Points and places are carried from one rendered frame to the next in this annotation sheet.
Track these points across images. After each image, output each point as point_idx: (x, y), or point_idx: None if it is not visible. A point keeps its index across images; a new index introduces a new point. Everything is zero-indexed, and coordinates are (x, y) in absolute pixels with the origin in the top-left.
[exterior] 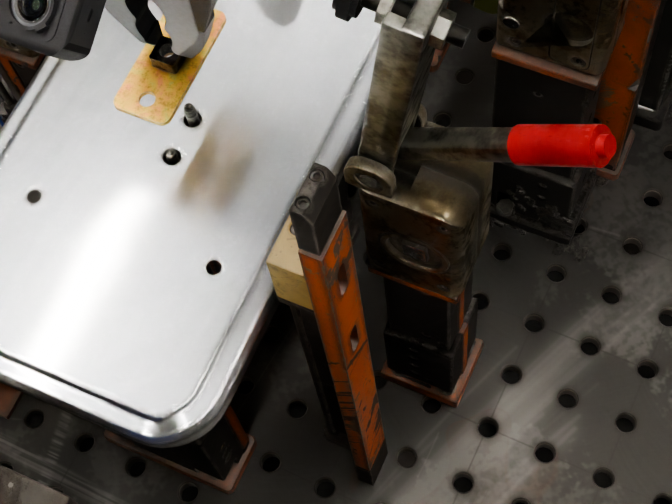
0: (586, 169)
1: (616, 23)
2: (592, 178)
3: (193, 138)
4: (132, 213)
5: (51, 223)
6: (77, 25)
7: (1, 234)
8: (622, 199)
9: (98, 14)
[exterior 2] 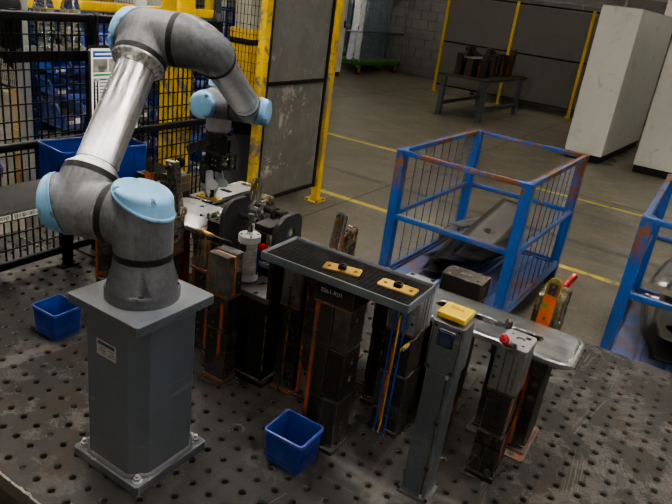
0: (197, 325)
1: (196, 250)
2: (200, 341)
3: (203, 217)
4: (191, 211)
5: (195, 206)
6: (188, 146)
7: (196, 203)
8: (194, 353)
9: (191, 150)
